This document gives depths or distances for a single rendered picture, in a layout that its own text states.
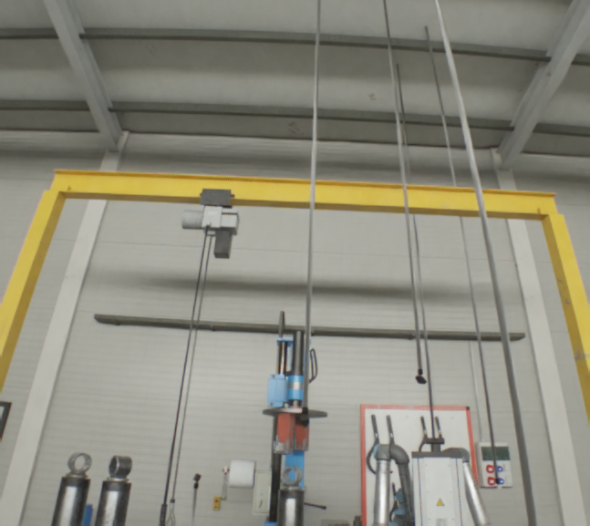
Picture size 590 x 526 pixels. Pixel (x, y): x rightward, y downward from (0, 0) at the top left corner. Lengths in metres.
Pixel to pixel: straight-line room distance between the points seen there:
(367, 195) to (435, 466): 2.51
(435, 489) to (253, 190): 3.03
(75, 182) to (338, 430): 4.36
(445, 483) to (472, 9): 5.79
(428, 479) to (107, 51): 6.98
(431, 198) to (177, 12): 4.46
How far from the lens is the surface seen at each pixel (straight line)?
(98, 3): 7.22
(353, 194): 4.37
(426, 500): 3.36
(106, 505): 3.77
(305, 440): 4.12
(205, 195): 4.29
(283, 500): 3.94
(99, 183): 4.83
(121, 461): 3.77
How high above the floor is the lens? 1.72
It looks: 29 degrees up
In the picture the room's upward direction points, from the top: 2 degrees clockwise
